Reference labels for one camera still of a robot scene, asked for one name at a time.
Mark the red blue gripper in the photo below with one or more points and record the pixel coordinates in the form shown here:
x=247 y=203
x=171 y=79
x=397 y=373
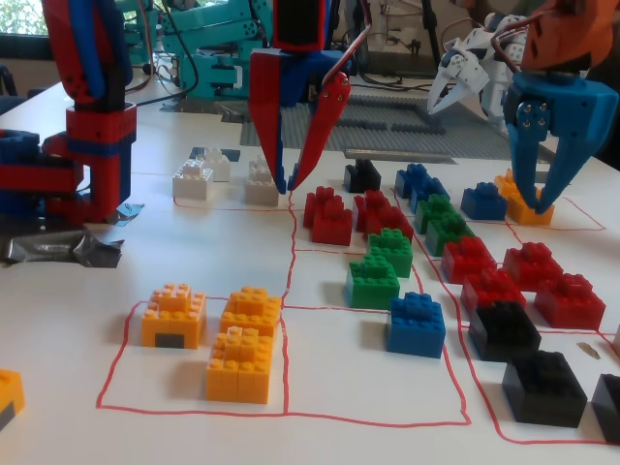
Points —
x=295 y=73

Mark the blue lego block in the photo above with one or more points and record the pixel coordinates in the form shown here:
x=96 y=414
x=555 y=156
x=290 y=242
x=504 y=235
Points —
x=431 y=189
x=482 y=206
x=416 y=334
x=409 y=179

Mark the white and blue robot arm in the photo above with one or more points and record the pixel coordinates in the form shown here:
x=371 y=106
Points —
x=499 y=97

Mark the grey lego baseplate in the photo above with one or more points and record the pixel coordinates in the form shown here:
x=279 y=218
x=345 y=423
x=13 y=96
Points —
x=474 y=138

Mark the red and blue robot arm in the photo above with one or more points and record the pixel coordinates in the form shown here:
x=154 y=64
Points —
x=104 y=145

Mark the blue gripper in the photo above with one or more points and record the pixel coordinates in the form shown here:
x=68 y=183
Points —
x=569 y=99

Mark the yellow lego block grey patch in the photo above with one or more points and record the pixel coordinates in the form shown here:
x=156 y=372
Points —
x=9 y=392
x=174 y=302

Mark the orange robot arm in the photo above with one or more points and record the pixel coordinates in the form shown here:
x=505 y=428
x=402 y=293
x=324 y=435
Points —
x=557 y=34

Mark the white lego block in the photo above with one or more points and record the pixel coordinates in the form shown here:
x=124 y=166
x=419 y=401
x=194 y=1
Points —
x=220 y=167
x=258 y=164
x=616 y=341
x=194 y=186
x=259 y=194

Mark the red lego block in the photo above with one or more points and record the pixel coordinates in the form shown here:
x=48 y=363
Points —
x=317 y=203
x=361 y=208
x=569 y=305
x=530 y=266
x=331 y=230
x=465 y=264
x=387 y=225
x=489 y=290

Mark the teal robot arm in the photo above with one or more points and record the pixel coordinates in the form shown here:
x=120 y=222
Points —
x=218 y=72
x=143 y=29

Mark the black stand pole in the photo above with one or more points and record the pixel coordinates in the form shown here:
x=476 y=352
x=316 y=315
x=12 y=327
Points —
x=428 y=29

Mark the black lego block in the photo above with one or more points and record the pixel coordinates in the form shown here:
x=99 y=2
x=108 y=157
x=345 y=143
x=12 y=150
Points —
x=542 y=392
x=361 y=179
x=609 y=407
x=504 y=334

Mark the long grey tape strip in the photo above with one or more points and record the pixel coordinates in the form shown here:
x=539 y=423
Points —
x=412 y=156

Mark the dark grey brick frame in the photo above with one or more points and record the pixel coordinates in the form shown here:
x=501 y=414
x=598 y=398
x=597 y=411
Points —
x=416 y=128

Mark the green lego block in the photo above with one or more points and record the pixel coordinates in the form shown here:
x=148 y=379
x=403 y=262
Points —
x=433 y=208
x=394 y=252
x=443 y=237
x=373 y=288

